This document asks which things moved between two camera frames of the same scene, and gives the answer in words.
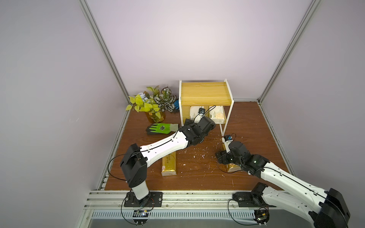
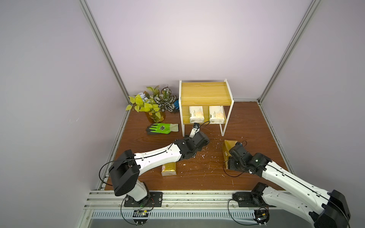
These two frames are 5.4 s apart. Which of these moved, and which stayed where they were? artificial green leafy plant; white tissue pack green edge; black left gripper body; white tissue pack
Moved: black left gripper body
Stayed: artificial green leafy plant; white tissue pack green edge; white tissue pack
